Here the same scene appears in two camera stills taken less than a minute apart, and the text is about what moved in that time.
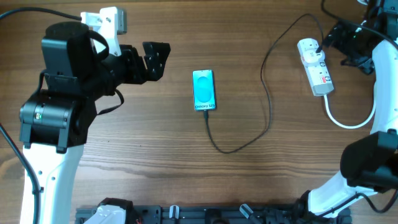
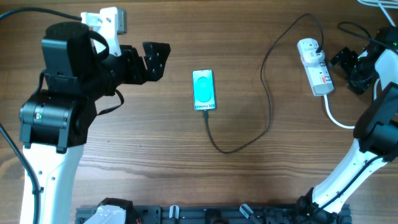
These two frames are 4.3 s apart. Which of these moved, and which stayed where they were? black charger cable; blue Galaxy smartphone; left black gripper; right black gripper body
Moved: right black gripper body
Stayed: blue Galaxy smartphone; left black gripper; black charger cable
